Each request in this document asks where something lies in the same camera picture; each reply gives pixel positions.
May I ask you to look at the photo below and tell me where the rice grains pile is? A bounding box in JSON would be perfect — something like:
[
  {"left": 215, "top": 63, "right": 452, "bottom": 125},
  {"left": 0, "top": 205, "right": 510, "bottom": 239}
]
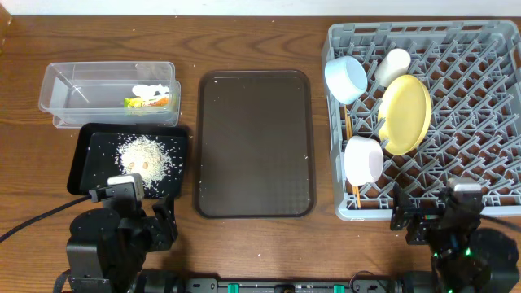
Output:
[{"left": 95, "top": 135, "right": 184, "bottom": 190}]

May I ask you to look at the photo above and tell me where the wooden chopstick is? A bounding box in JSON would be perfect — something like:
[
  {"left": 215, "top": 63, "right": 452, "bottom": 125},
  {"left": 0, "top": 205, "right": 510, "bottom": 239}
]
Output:
[
  {"left": 352, "top": 186, "right": 361, "bottom": 209},
  {"left": 344, "top": 105, "right": 352, "bottom": 141}
]

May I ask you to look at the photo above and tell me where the white bowl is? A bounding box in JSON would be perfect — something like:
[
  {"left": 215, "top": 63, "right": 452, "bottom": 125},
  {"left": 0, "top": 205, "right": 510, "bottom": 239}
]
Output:
[{"left": 344, "top": 136, "right": 383, "bottom": 186}]

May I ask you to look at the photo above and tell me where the yellow plate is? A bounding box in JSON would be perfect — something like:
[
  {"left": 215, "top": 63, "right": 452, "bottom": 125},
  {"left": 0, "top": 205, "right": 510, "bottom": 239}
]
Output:
[{"left": 378, "top": 75, "right": 432, "bottom": 155}]

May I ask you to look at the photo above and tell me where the green snack wrapper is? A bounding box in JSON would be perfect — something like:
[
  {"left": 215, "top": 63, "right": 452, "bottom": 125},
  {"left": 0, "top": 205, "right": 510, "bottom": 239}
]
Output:
[{"left": 124, "top": 94, "right": 170, "bottom": 108}]

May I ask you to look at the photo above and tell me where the white tissue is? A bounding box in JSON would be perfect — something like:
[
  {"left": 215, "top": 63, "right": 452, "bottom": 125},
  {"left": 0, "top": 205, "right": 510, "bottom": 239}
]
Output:
[{"left": 132, "top": 84, "right": 170, "bottom": 98}]

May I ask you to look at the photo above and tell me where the small pale green cup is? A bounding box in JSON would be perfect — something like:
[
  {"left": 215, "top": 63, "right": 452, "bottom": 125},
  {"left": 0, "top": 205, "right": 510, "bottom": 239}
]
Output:
[{"left": 374, "top": 48, "right": 411, "bottom": 87}]

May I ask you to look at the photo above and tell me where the light blue bowl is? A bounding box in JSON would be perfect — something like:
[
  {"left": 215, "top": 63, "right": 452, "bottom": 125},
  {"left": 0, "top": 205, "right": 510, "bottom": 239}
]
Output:
[{"left": 324, "top": 56, "right": 368, "bottom": 105}]

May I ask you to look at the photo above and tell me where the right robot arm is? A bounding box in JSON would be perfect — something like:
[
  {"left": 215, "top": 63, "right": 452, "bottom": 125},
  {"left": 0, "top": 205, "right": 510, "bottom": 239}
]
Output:
[{"left": 389, "top": 178, "right": 520, "bottom": 292}]

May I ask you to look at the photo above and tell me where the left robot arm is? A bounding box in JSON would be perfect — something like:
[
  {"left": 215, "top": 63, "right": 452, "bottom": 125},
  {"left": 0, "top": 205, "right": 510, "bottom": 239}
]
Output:
[{"left": 53, "top": 196, "right": 184, "bottom": 293}]

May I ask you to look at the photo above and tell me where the black waste tray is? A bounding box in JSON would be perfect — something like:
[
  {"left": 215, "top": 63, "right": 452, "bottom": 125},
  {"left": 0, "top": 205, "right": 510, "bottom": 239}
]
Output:
[{"left": 67, "top": 123, "right": 188, "bottom": 199}]

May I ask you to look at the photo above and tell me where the grey dishwasher rack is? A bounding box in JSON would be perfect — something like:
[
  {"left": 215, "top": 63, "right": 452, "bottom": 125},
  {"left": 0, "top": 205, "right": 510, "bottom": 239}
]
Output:
[{"left": 322, "top": 20, "right": 520, "bottom": 221}]

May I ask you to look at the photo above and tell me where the dark brown serving tray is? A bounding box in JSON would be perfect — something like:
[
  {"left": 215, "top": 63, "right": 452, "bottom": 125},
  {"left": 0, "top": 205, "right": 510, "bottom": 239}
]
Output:
[{"left": 193, "top": 69, "right": 316, "bottom": 219}]

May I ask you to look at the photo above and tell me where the clear plastic bin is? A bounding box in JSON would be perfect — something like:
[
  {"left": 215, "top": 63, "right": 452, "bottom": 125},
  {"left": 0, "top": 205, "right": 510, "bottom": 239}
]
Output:
[{"left": 38, "top": 61, "right": 181, "bottom": 128}]

